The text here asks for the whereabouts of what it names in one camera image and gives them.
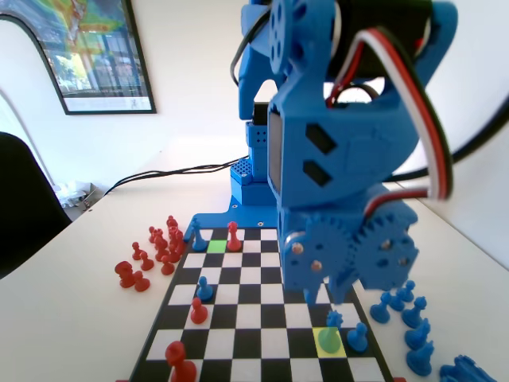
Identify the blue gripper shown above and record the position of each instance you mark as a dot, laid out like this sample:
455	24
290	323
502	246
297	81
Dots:
318	255

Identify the blue queen chess piece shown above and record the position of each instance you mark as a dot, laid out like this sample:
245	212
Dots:
333	320

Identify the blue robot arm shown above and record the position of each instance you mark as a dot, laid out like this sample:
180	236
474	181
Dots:
254	59

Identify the blue pawn chess piece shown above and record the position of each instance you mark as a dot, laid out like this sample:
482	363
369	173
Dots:
381	310
396	302
357	336
204	290

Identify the blue knight chess piece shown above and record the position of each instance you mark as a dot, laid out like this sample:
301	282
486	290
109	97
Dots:
420	359
417	335

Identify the red queen chess piece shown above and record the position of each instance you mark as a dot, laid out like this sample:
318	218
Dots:
233	238

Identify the blue king chess piece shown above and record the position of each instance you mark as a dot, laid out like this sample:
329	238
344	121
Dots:
197	238

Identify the red pawn chess piece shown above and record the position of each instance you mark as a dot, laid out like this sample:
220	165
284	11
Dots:
136	252
179	363
146	262
198	313
141	282
167	267

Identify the black and white chessboard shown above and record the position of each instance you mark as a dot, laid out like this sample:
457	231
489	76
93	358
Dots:
238	278

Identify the blue printed part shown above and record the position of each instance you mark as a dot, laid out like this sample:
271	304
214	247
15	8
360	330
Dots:
465	371

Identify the white crumpled paper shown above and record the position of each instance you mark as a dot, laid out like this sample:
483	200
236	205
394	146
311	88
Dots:
71	191

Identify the black framed poster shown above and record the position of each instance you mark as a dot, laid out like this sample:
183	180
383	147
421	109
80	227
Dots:
99	59

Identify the black chair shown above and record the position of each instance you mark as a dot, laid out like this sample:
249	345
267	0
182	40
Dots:
28	207

